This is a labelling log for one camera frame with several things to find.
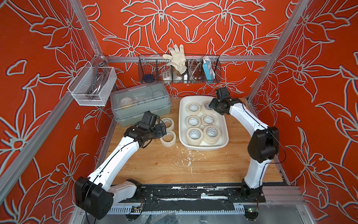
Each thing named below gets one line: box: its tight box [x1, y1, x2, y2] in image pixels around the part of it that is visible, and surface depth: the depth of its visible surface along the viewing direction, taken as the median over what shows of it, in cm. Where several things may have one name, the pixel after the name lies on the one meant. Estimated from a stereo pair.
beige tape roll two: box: [202, 124, 221, 146], surface depth 93 cm
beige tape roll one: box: [160, 117, 175, 131], surface depth 105 cm
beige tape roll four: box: [201, 113, 216, 126], surface depth 106 cm
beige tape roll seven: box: [159, 130, 177, 147], surface depth 94 cm
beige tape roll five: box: [186, 102, 202, 116], surface depth 112 cm
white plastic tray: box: [178, 95, 229, 151], surface depth 98 cm
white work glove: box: [162, 44, 188, 77], surface depth 90 cm
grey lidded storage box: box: [110, 83, 173, 127], surface depth 97 cm
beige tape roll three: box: [185, 114, 202, 128], surface depth 105 cm
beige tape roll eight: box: [185, 126, 204, 147], surface depth 92 cm
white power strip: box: [163, 70, 173, 81], surface depth 96 cm
